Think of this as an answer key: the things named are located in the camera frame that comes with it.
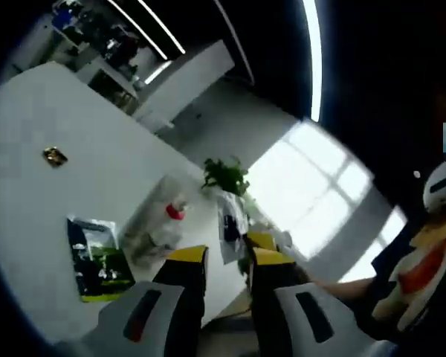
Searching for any large white red-collar skincare bottle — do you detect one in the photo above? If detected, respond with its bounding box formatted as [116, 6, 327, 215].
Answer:
[148, 176, 190, 248]

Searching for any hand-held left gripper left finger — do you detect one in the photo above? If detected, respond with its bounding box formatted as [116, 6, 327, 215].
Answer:
[96, 244, 210, 357]

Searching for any wide ceiling light strip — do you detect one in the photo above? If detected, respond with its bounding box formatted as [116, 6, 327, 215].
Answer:
[302, 0, 323, 123]

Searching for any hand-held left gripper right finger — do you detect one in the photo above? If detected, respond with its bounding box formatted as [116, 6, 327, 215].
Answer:
[246, 247, 361, 357]

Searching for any gold skincare sachet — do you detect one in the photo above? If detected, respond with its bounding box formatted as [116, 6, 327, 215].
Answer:
[42, 146, 69, 169]

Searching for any large window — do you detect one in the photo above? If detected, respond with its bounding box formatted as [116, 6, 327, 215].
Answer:
[245, 120, 408, 283]

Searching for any black green skincare sachet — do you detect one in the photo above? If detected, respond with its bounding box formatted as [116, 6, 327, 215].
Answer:
[65, 213, 136, 303]

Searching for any potted green plant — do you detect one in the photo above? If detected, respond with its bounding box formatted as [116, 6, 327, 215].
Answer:
[200, 156, 252, 209]

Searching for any thin ceiling light strip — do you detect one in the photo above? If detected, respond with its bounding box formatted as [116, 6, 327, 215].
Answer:
[137, 0, 187, 54]
[107, 0, 169, 60]

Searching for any white chest device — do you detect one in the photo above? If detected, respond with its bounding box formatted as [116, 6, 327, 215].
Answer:
[422, 161, 446, 215]

